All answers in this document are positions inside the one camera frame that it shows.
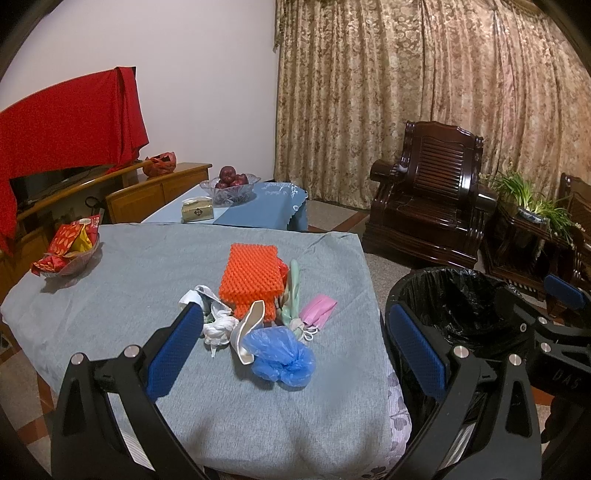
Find green potted plant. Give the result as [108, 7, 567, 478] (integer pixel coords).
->
[491, 170, 581, 244]

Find white tissue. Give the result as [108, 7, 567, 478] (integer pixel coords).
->
[202, 310, 238, 357]

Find dark wooden armchair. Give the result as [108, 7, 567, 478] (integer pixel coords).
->
[362, 121, 498, 268]
[558, 173, 591, 291]

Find blue plastic bag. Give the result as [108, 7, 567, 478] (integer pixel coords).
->
[242, 326, 315, 389]

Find red cloth cover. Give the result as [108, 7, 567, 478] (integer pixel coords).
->
[1, 67, 149, 255]

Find green rubber glove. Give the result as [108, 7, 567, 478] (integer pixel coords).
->
[179, 285, 232, 323]
[280, 260, 304, 340]

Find pink face mask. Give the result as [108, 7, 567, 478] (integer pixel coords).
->
[301, 294, 338, 330]

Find black lined trash bin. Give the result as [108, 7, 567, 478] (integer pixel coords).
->
[385, 267, 551, 439]

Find beige tissue box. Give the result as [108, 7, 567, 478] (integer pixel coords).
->
[181, 196, 214, 223]

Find glass fruit bowl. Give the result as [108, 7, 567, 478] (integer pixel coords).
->
[199, 174, 260, 207]

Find snack bowl with packets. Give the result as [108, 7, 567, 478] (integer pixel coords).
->
[30, 215, 101, 278]

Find orange foam net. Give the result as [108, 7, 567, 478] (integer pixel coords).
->
[218, 243, 288, 323]

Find orange red bag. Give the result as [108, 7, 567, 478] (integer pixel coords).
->
[142, 152, 176, 178]

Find blue table cover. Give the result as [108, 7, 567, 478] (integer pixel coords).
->
[142, 180, 310, 233]

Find dark wooden side table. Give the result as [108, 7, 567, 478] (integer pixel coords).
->
[481, 201, 575, 300]

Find floral bed sheet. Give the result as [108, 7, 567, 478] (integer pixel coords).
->
[361, 364, 412, 479]

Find grey table cloth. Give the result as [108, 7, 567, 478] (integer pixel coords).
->
[1, 224, 391, 479]

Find beige patterned curtain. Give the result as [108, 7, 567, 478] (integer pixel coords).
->
[274, 1, 590, 209]

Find red apples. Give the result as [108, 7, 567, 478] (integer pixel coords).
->
[215, 166, 249, 189]

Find wooden tv cabinet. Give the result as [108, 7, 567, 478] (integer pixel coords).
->
[1, 162, 211, 297]

